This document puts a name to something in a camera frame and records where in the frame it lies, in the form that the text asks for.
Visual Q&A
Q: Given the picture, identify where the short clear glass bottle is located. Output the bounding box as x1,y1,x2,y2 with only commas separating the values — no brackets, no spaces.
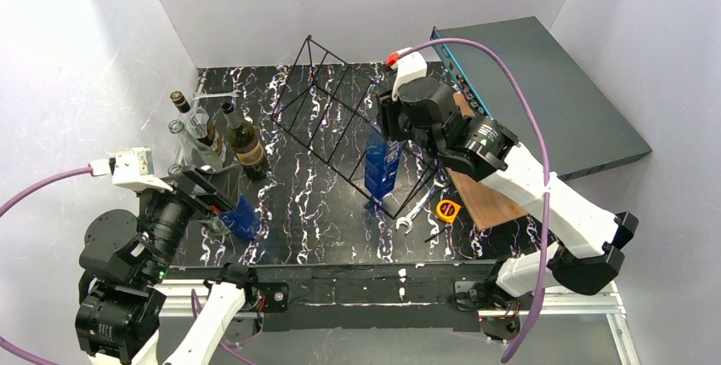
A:
167,163,230,237

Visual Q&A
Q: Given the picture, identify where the aluminium frame rail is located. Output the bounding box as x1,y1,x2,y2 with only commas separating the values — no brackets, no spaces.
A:
159,261,640,364

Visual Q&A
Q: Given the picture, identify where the blue-faced network switch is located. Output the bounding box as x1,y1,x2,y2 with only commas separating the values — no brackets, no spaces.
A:
430,17,652,181

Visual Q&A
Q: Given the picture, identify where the small wrench at back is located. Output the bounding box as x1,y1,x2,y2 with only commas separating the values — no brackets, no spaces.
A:
192,89,241,101

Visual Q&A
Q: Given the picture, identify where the dark-capped clear bottle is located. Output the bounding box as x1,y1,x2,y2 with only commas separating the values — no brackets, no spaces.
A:
170,91,222,154

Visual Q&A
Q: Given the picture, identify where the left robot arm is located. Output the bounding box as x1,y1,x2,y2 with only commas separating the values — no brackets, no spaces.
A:
75,157,237,364

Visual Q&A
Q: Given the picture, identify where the green wine bottle tan label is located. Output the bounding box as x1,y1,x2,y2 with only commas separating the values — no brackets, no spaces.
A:
221,101,270,180

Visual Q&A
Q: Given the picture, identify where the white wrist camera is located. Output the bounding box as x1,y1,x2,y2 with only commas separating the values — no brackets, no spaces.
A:
386,48,427,101
88,147,173,193

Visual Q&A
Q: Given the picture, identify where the yellow tape measure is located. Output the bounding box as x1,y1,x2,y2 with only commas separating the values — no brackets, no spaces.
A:
435,199,462,224

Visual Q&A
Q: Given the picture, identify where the blue square bottle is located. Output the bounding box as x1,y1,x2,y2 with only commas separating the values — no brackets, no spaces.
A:
219,194,260,241
364,123,402,201

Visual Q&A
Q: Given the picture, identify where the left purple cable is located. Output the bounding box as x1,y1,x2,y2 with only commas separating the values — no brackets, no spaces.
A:
0,166,94,365

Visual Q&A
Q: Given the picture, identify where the tall clear glass bottle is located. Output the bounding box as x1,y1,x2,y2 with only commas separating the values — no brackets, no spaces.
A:
168,120,224,171

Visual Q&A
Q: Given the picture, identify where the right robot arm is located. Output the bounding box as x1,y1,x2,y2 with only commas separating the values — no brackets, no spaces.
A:
376,77,639,297

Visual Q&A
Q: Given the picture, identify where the brown wooden board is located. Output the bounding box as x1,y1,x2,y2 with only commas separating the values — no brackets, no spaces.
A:
446,93,527,231

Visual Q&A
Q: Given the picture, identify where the small black pen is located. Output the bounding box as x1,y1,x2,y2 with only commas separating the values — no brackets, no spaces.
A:
424,226,452,242

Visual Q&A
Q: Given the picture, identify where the silver combination wrench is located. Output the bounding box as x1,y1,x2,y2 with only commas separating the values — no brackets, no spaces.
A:
395,180,449,235

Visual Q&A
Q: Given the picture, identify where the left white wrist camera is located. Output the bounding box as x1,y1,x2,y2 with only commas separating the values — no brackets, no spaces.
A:
88,147,173,193

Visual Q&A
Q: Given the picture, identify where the black wire wine rack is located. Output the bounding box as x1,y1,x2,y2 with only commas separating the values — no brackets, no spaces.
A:
270,36,439,218

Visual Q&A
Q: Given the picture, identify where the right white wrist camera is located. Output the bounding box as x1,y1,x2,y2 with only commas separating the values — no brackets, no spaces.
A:
386,48,427,101

